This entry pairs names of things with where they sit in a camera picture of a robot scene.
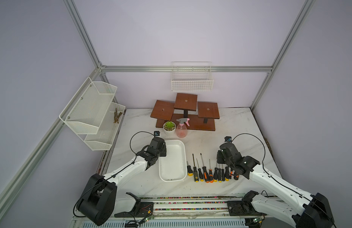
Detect black yellow-end screwdriver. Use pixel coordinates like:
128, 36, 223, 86
218, 164, 222, 182

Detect black ribbed screwdriver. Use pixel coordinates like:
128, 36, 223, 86
213, 162, 219, 182

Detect white plastic storage box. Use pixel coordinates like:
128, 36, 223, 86
158, 140, 188, 182

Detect black orange-band screwdriver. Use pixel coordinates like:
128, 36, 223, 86
209, 160, 214, 183

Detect black orange hex-collar screwdriver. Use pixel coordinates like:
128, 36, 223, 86
200, 154, 210, 183

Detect thin black precision screwdriver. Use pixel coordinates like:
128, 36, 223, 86
196, 160, 204, 181

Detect long yellow-dotted flathead screwdriver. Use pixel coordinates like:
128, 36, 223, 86
192, 154, 200, 182

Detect stubby black yellow screwdriver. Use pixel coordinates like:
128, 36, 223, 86
186, 162, 193, 176

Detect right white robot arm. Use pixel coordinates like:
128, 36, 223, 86
217, 142, 335, 228

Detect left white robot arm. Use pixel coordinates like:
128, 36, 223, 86
74, 136, 166, 226

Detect potted green succulent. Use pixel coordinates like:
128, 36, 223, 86
163, 121, 176, 135

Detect pink spray bottle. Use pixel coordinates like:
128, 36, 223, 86
176, 118, 190, 138

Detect brown wooden tiered stand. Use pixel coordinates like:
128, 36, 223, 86
150, 93, 220, 131

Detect brown twigs in shelf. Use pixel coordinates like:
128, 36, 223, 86
113, 108, 123, 124

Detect white mesh lower shelf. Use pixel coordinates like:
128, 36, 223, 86
84, 102, 126, 151

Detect white mesh shelf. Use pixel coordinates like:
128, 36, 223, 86
84, 102, 126, 151
59, 78, 117, 135

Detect white mesh upper shelf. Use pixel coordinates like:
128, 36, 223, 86
59, 78, 117, 135

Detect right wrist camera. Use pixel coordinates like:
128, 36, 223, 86
224, 136, 233, 143

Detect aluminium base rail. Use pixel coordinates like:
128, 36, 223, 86
70, 196, 313, 228

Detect white wire wall basket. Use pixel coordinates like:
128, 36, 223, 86
171, 61, 214, 92

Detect aluminium frame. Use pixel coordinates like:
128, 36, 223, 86
0, 1, 303, 193

